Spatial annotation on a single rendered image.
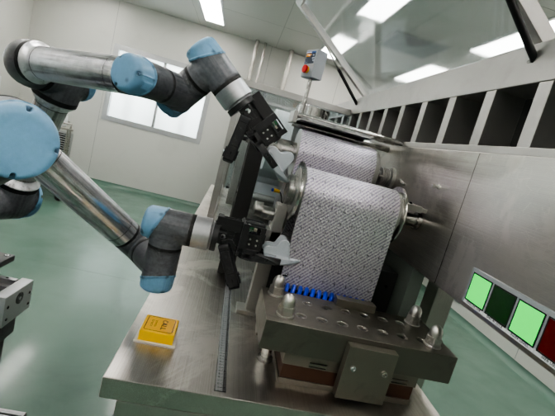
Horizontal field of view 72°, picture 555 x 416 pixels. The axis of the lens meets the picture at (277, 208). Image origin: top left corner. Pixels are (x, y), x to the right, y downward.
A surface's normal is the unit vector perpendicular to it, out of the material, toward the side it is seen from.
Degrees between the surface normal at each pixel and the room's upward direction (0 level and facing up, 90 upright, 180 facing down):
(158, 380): 0
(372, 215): 90
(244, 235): 90
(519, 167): 90
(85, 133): 90
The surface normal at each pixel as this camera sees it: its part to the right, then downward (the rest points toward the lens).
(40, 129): 0.72, 0.22
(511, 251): -0.96, -0.24
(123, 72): -0.38, 0.05
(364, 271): 0.10, 0.19
